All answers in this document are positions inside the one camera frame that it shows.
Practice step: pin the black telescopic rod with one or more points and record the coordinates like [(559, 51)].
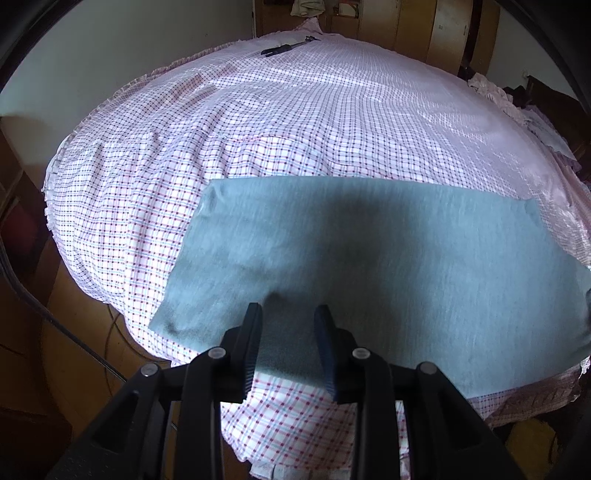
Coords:
[(281, 47)]

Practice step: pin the light blue pants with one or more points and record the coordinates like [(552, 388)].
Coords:
[(415, 277)]

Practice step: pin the bed with pink checked sheet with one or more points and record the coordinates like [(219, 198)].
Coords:
[(231, 115)]

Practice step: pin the pale green hanging garment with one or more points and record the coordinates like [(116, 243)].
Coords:
[(308, 5)]

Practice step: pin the black clothes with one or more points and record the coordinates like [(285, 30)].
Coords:
[(515, 96)]

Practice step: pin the wooden bedside cabinet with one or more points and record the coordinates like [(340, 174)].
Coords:
[(16, 184)]

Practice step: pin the pile of pink clothes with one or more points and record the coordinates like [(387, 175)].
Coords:
[(491, 92)]

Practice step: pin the yellow cloth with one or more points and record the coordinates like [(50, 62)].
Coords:
[(531, 443)]

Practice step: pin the wooden wardrobe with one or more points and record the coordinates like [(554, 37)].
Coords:
[(443, 32)]

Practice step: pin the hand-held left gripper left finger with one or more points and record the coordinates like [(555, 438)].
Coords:
[(251, 341)]

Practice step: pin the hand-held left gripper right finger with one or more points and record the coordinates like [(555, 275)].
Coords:
[(327, 350)]

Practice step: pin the dark wooden headboard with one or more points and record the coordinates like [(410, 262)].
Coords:
[(561, 104)]

